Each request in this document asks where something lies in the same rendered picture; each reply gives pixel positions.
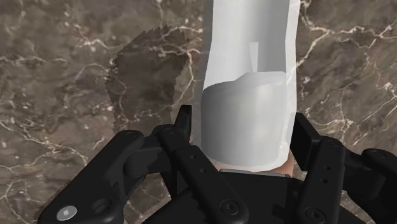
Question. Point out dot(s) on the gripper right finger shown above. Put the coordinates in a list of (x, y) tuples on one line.
[(322, 167)]

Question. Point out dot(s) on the white cylindrical container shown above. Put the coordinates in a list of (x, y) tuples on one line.
[(245, 93)]

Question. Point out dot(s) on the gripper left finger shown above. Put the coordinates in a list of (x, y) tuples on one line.
[(186, 164)]

